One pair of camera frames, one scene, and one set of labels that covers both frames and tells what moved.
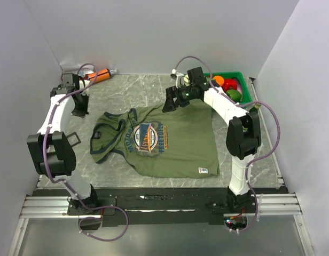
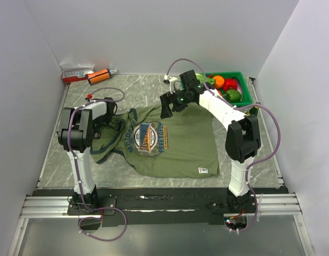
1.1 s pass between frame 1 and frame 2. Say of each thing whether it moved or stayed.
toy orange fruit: stayed
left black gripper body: moved
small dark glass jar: stayed
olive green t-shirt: stayed
